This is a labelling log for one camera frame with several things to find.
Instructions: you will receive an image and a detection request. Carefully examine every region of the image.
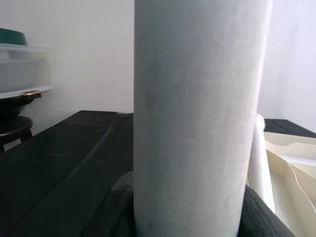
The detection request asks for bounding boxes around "clear plastic storage box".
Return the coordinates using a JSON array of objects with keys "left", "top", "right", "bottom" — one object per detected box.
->
[{"left": 0, "top": 43, "right": 55, "bottom": 99}]

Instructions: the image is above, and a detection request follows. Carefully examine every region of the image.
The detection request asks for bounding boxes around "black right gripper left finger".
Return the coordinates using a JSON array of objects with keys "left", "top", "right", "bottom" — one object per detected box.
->
[{"left": 83, "top": 171, "right": 135, "bottom": 237}]

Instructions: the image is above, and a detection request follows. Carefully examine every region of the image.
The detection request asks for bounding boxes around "green plastic bowl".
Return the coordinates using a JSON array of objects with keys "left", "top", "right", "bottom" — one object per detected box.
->
[{"left": 0, "top": 28, "right": 28, "bottom": 46}]

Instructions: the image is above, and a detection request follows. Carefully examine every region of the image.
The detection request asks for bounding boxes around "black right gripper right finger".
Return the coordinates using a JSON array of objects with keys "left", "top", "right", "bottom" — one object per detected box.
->
[{"left": 238, "top": 184, "right": 302, "bottom": 237}]

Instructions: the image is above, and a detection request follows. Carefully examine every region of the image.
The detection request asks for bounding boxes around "white plastic table top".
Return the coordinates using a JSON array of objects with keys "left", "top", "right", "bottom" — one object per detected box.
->
[{"left": 246, "top": 130, "right": 316, "bottom": 237}]

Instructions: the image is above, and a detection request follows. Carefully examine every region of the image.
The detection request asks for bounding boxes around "dark wooden stool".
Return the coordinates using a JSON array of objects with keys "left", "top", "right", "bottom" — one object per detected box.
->
[{"left": 0, "top": 116, "right": 34, "bottom": 153}]

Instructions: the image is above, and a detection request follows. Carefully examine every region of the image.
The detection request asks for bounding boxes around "black floor mat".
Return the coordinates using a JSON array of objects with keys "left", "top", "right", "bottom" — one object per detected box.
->
[{"left": 0, "top": 110, "right": 316, "bottom": 237}]

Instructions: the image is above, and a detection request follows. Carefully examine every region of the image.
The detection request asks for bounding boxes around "black round bowl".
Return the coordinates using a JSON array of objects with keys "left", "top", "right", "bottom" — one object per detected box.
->
[{"left": 0, "top": 90, "right": 42, "bottom": 121}]

